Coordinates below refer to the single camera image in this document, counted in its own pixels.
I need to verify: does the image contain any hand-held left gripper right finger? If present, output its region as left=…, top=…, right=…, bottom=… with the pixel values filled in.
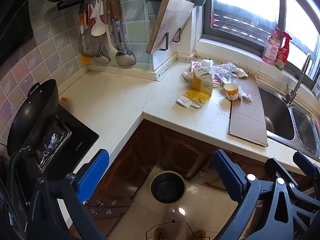
left=212, top=149, right=294, bottom=240

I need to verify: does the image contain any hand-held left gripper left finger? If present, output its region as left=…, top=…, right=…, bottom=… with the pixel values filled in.
left=26, top=149, right=110, bottom=240

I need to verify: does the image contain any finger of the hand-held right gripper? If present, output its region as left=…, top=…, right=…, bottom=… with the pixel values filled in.
left=293, top=151, right=320, bottom=188
left=264, top=157, right=310, bottom=205

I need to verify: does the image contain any round black trash bin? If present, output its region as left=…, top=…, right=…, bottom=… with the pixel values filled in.
left=150, top=170, right=187, bottom=204

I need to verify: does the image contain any white tissue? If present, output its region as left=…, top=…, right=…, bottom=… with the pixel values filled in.
left=236, top=86, right=252, bottom=103

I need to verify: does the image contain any white orange paper cup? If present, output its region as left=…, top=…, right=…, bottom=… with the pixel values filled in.
left=224, top=84, right=238, bottom=101

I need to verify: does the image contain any white paper leaflet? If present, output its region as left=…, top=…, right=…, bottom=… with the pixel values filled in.
left=176, top=96, right=193, bottom=109

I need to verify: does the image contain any yellow carton box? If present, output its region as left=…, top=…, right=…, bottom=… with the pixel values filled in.
left=192, top=67, right=213, bottom=97

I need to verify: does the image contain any clear plastic bottle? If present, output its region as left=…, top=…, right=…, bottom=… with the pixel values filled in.
left=214, top=72, right=240, bottom=84

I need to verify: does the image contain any black gas stove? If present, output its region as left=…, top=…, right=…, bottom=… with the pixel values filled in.
left=15, top=104, right=100, bottom=178

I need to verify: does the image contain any wooden kitchen cabinet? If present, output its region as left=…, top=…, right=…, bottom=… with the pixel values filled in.
left=57, top=119, right=315, bottom=240

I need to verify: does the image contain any aluminium foil stove liner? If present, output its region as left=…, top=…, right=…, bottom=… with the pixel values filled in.
left=35, top=120, right=72, bottom=173

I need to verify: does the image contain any flat cardboard sheet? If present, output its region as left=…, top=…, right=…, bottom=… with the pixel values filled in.
left=228, top=74, right=268, bottom=147

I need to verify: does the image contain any stainless steel sink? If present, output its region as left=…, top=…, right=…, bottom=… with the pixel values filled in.
left=257, top=85, right=320, bottom=163

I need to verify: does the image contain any steel faucet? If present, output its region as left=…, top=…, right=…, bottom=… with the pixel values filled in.
left=285, top=54, right=312, bottom=105

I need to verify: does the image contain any black wok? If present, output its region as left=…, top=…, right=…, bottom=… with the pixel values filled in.
left=7, top=79, right=59, bottom=157

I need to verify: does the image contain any crumpled snack wrapper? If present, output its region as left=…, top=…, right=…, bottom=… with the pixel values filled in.
left=231, top=69, right=249, bottom=78

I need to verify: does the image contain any clear plastic bag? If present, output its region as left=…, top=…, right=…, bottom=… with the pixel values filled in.
left=209, top=62, right=242, bottom=74

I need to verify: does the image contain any red spray bottle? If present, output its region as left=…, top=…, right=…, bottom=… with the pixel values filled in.
left=274, top=32, right=292, bottom=71

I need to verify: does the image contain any pink refill pouch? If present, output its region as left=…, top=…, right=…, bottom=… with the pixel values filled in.
left=262, top=27, right=282, bottom=66

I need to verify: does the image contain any steel slotted spoon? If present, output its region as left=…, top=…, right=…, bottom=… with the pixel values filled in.
left=91, top=0, right=112, bottom=64

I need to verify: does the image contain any metal mesh strainer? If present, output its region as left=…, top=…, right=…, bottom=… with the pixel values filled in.
left=78, top=4, right=103, bottom=57

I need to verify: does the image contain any white rice paddle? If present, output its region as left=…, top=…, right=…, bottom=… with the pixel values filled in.
left=90, top=0, right=106, bottom=37

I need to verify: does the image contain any wooden cutting board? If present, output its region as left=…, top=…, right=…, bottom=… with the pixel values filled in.
left=146, top=0, right=195, bottom=55

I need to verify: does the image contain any black range hood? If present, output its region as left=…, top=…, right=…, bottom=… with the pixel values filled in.
left=0, top=0, right=50, bottom=65

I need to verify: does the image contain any wire sink basket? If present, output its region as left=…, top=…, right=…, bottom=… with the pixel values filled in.
left=291, top=109, right=319, bottom=155

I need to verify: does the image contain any black wire wall rack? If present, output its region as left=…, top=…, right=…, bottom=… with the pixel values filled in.
left=139, top=0, right=195, bottom=52

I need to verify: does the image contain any grey window frame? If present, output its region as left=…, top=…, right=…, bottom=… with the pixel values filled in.
left=202, top=0, right=320, bottom=80

